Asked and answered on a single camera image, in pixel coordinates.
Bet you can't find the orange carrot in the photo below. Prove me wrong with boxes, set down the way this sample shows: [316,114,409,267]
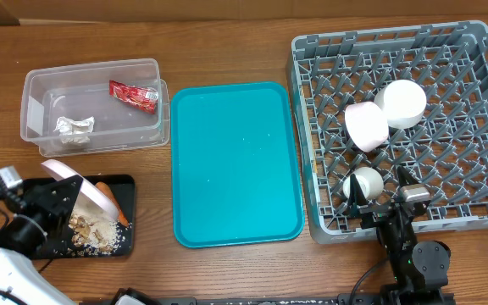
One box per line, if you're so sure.
[95,182,130,227]

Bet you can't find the grey dishwasher rack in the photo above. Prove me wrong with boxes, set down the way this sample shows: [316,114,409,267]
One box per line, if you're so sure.
[287,21,488,244]

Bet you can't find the large white plate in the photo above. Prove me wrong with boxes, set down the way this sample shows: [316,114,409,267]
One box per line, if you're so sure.
[41,159,119,221]

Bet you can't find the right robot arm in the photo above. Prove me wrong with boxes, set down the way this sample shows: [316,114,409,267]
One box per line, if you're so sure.
[346,167,455,305]

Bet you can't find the teal plastic serving tray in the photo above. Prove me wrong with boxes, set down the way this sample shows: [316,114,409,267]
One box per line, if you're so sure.
[171,81,305,248]

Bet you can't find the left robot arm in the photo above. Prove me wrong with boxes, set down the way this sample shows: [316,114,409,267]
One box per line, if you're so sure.
[0,175,83,304]

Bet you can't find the peanut shell scraps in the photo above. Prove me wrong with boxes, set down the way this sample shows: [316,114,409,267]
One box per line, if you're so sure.
[69,205,130,254]

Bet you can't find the white bowl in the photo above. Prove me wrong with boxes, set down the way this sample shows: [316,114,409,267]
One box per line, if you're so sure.
[374,80,427,129]

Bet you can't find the black plastic tray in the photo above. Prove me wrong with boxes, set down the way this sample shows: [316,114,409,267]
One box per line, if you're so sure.
[31,175,136,259]

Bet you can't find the small pink plate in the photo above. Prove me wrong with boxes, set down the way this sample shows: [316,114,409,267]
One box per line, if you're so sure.
[345,102,389,153]

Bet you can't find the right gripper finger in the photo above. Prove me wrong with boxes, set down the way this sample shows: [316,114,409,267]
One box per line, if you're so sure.
[347,174,368,218]
[396,166,418,186]

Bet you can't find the red snack wrapper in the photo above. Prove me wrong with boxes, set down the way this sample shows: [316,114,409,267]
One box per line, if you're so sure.
[109,80,158,114]

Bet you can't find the white tissue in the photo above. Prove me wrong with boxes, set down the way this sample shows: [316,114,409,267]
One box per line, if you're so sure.
[54,116,95,145]

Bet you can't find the clear plastic bin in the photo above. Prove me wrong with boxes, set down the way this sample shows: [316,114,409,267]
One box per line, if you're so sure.
[20,58,170,158]

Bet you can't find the white cup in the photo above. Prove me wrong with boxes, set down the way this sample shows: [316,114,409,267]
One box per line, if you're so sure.
[352,167,384,200]

